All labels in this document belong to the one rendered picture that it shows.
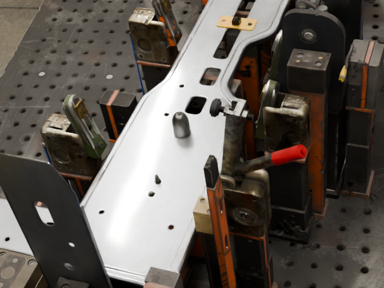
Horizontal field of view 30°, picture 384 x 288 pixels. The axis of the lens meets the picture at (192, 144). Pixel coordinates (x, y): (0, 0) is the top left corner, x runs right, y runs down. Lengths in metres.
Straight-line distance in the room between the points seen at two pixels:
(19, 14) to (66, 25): 1.44
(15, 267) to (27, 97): 0.92
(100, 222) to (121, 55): 0.89
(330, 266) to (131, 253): 0.48
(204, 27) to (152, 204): 0.50
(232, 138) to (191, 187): 0.19
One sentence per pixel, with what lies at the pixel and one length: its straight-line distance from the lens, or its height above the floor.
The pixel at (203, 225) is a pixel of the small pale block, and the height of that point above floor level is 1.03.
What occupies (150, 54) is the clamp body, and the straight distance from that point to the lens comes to 1.61.
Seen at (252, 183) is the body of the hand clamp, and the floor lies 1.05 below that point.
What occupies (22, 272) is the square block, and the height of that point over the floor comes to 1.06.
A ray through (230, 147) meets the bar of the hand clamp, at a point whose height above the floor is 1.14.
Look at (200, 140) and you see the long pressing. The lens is 1.32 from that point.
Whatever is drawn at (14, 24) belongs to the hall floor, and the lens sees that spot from 3.58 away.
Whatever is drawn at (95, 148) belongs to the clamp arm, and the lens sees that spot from 1.35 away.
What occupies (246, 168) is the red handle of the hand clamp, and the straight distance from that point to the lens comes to 1.15.
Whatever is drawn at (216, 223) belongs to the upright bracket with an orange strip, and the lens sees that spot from 1.10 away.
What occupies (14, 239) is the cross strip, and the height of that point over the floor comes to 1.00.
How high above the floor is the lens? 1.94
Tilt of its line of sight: 45 degrees down
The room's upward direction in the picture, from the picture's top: 10 degrees counter-clockwise
